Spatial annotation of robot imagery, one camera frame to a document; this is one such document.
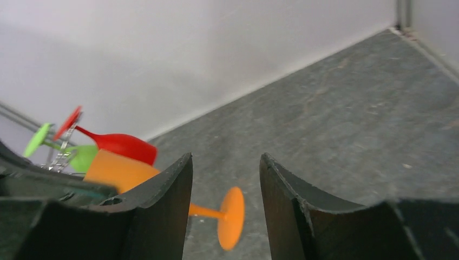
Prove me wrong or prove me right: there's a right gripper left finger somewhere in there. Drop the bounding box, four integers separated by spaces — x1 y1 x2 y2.
1 145 193 259

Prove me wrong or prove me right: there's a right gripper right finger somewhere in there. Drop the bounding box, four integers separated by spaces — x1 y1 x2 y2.
259 153 458 259

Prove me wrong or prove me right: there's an orange wine glass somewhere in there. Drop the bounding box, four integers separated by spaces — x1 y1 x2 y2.
83 149 245 251

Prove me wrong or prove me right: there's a red wine glass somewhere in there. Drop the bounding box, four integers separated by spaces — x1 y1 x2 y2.
53 106 158 166

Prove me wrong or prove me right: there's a green wine glass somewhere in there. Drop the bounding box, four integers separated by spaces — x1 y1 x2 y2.
22 123 98 174

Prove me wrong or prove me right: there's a chrome wine glass rack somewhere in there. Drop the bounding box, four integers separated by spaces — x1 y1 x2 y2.
41 112 83 173

